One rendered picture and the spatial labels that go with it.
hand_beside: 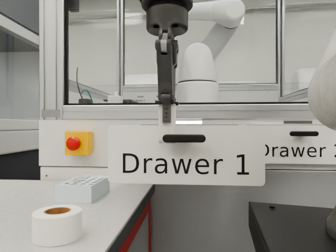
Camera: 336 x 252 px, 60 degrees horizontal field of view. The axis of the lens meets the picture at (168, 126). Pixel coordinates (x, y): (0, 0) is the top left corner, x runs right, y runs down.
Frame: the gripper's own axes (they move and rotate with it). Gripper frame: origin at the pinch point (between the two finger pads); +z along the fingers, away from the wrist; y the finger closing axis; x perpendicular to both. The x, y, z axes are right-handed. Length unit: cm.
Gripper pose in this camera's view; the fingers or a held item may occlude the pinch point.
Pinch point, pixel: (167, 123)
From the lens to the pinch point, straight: 52.2
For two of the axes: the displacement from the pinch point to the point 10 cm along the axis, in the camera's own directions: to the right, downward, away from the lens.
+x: 10.0, 0.0, -0.9
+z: 0.0, 10.0, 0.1
